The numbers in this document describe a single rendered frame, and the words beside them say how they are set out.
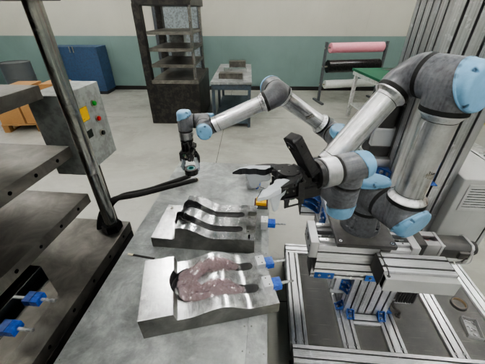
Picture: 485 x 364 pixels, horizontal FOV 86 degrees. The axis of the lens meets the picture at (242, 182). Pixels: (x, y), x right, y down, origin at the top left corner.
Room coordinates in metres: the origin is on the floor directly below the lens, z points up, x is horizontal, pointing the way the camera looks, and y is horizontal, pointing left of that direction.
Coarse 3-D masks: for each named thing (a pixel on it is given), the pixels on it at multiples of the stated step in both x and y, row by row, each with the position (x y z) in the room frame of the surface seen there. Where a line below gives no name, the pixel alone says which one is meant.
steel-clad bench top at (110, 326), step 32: (160, 192) 1.38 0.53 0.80; (192, 192) 1.38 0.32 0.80; (224, 192) 1.38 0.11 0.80; (256, 192) 1.38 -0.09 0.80; (256, 224) 1.08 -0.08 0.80; (128, 256) 0.85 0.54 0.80; (160, 256) 0.85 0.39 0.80; (192, 256) 0.85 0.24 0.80; (128, 288) 0.68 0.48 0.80; (96, 320) 0.55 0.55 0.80; (128, 320) 0.55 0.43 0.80; (256, 320) 0.55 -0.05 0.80; (64, 352) 0.43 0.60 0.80; (96, 352) 0.43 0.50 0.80; (128, 352) 0.43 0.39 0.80; (160, 352) 0.43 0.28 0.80; (192, 352) 0.43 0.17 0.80; (224, 352) 0.43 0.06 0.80; (256, 352) 0.43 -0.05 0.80
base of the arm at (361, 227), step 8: (352, 216) 0.78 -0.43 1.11; (360, 216) 0.76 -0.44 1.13; (368, 216) 0.75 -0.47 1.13; (344, 224) 0.79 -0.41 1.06; (352, 224) 0.77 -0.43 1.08; (360, 224) 0.75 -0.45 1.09; (368, 224) 0.75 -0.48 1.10; (376, 224) 0.75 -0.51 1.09; (352, 232) 0.75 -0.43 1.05; (360, 232) 0.74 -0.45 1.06; (368, 232) 0.74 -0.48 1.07; (376, 232) 0.74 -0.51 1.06
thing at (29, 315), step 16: (32, 272) 0.64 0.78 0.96; (16, 288) 0.57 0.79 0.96; (32, 288) 0.60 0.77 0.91; (48, 288) 0.65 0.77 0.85; (0, 304) 0.51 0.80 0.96; (16, 304) 0.53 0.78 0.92; (48, 304) 0.61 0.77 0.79; (0, 320) 0.47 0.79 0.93; (32, 320) 0.54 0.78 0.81; (0, 336) 0.45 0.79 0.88; (16, 336) 0.48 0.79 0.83; (0, 352) 0.42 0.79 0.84
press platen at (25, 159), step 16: (0, 144) 1.04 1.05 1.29; (16, 144) 1.04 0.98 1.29; (32, 144) 1.04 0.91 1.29; (0, 160) 0.90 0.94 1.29; (16, 160) 0.90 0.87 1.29; (32, 160) 0.90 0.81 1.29; (48, 160) 0.90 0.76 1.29; (64, 160) 0.98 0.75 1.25; (0, 176) 0.78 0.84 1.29; (16, 176) 0.78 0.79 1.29; (32, 176) 0.81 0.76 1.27; (0, 192) 0.69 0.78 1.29; (16, 192) 0.73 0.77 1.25
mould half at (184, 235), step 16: (176, 208) 1.14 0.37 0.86; (192, 208) 1.05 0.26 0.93; (224, 208) 1.11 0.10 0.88; (240, 208) 1.11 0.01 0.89; (256, 208) 1.10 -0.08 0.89; (160, 224) 1.01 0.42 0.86; (176, 224) 0.93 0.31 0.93; (192, 224) 0.94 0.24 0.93; (224, 224) 0.99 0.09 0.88; (240, 224) 0.98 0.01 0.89; (160, 240) 0.91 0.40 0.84; (176, 240) 0.90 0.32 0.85; (192, 240) 0.90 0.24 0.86; (208, 240) 0.89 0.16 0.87; (224, 240) 0.88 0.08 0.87; (240, 240) 0.88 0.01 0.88
